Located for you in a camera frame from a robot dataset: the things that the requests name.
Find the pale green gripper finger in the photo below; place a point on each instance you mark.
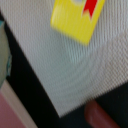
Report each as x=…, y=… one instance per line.
x=5, y=54

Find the yellow toy box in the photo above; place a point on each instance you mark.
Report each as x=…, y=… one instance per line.
x=76, y=19

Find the pink stove board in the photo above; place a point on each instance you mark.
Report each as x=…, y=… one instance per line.
x=12, y=112

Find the woven beige placemat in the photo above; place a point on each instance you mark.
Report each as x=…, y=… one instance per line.
x=71, y=73

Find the brown sausage toy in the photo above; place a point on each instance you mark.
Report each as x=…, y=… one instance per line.
x=97, y=117

